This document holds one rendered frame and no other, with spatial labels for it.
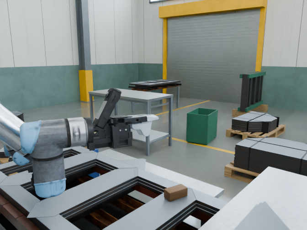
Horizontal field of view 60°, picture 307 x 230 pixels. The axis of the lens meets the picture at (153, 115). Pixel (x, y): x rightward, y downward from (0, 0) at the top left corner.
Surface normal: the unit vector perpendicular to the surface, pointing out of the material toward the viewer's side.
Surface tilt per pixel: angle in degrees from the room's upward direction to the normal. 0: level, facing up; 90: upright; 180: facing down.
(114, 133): 82
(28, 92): 90
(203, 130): 90
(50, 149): 90
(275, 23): 90
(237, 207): 0
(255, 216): 0
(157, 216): 0
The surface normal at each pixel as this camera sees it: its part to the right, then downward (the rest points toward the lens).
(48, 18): 0.77, 0.14
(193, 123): -0.49, 0.19
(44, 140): 0.43, 0.18
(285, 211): 0.00, -0.98
